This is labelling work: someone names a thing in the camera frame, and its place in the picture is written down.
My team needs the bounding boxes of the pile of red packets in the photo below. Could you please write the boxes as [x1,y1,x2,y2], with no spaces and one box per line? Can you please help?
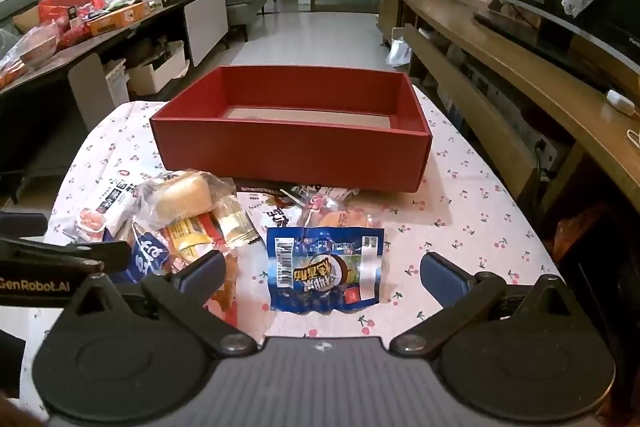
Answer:
[0,23,63,88]

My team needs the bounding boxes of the orange snack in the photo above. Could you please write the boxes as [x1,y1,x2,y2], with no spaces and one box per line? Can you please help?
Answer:
[297,187,383,230]

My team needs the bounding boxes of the blue white lettered snack packet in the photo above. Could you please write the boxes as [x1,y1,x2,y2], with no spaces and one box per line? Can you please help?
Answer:
[127,227,173,284]

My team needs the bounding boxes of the wooden television cabinet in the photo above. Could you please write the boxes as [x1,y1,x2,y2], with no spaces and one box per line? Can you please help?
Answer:
[377,0,640,268]

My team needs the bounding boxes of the clear bun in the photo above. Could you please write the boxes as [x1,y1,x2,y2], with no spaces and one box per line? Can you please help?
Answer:
[134,171,238,228]

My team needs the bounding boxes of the red cardboard box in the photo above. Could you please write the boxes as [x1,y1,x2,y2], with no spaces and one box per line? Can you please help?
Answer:
[149,66,433,194]

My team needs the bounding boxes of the gold snack packet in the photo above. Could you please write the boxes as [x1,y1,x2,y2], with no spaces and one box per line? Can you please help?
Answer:
[212,194,261,247]

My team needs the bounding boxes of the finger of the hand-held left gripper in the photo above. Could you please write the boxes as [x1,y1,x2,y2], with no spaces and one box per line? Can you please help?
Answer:
[0,237,132,275]
[0,213,48,239]

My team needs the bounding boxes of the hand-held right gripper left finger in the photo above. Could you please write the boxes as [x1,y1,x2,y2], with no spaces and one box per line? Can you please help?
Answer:
[62,249,258,355]

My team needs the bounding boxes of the silver plastic bag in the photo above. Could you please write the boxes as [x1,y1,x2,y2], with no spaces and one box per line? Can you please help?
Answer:
[386,27,413,68]

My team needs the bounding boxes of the red yellow snack packet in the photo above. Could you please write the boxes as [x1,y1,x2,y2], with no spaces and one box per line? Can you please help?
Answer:
[162,213,236,270]

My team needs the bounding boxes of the white storage box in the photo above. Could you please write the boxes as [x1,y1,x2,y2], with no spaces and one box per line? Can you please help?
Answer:
[125,39,191,96]

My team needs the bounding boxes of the orange print snack packet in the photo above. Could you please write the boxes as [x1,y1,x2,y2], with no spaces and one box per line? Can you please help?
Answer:
[202,252,240,328]

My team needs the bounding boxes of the grey sofa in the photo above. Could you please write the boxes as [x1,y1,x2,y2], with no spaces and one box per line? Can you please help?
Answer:
[220,0,268,44]

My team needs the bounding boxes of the white red logo snack packet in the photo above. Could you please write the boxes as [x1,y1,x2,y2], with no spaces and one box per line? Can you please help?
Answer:
[74,167,168,253]

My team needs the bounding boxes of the long grey table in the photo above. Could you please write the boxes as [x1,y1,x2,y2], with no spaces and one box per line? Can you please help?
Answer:
[0,0,231,148]

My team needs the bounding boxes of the black and white snack packet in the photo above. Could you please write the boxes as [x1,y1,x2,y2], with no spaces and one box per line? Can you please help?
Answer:
[234,179,306,200]

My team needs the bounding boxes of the orange flat box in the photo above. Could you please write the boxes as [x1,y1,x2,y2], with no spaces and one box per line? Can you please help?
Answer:
[87,1,151,38]

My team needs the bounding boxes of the cherry print tablecloth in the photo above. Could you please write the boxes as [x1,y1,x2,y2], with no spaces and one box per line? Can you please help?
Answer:
[20,84,568,423]

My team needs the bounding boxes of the white power adapter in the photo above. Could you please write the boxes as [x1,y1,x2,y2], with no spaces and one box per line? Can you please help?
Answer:
[606,89,636,114]

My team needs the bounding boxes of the white red fruit snack packet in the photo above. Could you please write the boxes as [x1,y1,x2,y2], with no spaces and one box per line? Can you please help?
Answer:
[239,189,306,230]

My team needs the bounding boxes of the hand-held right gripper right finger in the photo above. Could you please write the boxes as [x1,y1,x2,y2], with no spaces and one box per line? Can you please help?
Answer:
[389,251,583,355]

